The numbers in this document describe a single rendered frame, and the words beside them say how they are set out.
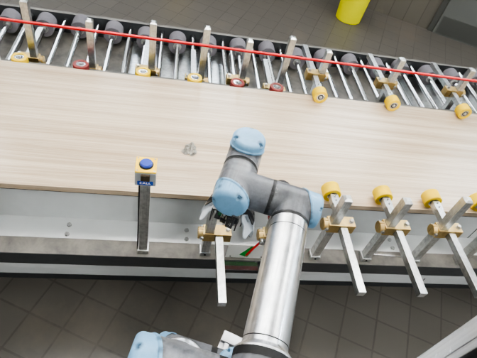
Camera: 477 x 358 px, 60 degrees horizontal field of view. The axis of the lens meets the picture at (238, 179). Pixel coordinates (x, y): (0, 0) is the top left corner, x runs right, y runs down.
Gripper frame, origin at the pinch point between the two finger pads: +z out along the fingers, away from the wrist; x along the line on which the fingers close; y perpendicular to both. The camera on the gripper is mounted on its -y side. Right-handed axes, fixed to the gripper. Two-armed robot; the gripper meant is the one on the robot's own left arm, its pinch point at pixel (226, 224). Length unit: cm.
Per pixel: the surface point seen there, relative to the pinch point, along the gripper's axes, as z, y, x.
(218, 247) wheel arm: 46, -22, -4
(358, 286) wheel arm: 36, -24, 50
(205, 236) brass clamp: 47, -25, -11
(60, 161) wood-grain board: 42, -28, -79
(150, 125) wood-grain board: 42, -67, -58
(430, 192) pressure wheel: 34, -88, 74
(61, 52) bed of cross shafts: 60, -116, -145
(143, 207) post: 30.8, -15.4, -33.5
